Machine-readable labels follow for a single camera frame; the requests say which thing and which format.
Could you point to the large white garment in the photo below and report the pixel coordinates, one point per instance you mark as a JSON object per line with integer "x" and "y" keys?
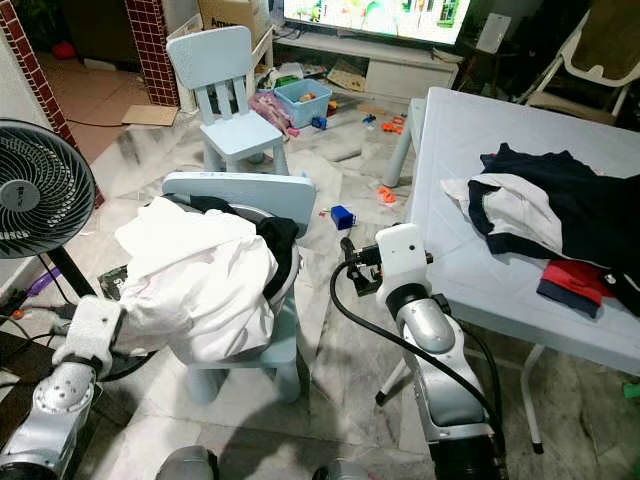
{"x": 200, "y": 290}

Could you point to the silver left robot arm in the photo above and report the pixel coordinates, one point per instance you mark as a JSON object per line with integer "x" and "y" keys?
{"x": 60, "y": 420}

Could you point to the grey metal basin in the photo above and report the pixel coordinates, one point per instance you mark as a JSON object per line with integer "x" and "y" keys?
{"x": 295, "y": 275}

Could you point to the orange toy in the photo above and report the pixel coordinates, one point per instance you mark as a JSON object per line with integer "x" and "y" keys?
{"x": 386, "y": 195}
{"x": 392, "y": 125}

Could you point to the blue toy bin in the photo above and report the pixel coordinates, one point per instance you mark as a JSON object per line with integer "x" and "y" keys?
{"x": 305, "y": 103}

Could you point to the pale grey white garment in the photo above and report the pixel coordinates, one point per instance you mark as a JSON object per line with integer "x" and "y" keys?
{"x": 510, "y": 215}

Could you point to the pink toy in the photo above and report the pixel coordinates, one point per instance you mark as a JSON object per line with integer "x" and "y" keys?
{"x": 272, "y": 112}

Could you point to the white folding table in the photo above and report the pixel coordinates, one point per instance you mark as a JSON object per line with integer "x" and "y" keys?
{"x": 480, "y": 130}

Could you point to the white television cabinet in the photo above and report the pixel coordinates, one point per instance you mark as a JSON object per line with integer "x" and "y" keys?
{"x": 400, "y": 72}

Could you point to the blue folded garment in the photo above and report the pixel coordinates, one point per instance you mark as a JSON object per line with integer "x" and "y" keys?
{"x": 570, "y": 302}

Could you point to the red folded garment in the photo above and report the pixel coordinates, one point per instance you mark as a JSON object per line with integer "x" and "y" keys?
{"x": 575, "y": 275}

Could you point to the television screen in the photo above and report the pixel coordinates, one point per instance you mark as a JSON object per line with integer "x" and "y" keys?
{"x": 375, "y": 15}

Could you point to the flat cardboard sheet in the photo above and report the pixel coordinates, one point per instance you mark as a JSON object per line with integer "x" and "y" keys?
{"x": 150, "y": 115}

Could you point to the dark wooden table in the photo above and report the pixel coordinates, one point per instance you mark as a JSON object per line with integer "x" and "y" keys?
{"x": 15, "y": 360}

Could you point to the white router box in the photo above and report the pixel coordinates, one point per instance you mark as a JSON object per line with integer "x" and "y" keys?
{"x": 492, "y": 33}

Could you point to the brown cardboard box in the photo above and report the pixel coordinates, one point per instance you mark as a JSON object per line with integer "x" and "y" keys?
{"x": 235, "y": 15}

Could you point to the purple toy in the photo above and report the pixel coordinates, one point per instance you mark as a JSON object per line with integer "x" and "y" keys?
{"x": 45, "y": 282}

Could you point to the black standing fan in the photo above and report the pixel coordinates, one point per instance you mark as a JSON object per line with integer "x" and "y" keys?
{"x": 45, "y": 190}

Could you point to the white high chair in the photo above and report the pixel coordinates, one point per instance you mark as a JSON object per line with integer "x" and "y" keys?
{"x": 590, "y": 60}

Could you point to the red ball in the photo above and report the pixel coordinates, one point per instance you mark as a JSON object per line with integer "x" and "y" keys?
{"x": 65, "y": 49}

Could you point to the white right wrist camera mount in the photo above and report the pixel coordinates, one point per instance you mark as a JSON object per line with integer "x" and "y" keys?
{"x": 402, "y": 255}

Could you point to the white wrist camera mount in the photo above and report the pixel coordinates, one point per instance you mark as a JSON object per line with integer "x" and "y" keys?
{"x": 402, "y": 255}
{"x": 90, "y": 335}

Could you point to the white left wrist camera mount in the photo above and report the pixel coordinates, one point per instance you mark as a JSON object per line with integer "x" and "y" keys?
{"x": 90, "y": 335}

